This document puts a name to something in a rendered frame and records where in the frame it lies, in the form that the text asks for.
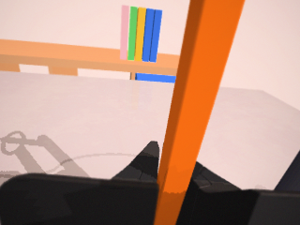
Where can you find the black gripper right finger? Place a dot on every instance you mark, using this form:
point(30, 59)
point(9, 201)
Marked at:
point(212, 200)

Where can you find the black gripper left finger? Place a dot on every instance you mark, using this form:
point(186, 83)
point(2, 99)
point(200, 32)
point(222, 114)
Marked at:
point(129, 198)

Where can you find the thin grey wire with green sections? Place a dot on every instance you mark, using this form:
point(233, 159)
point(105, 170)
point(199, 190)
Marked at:
point(290, 180)

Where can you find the orange handle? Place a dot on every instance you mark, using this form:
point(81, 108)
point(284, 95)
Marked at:
point(207, 42)

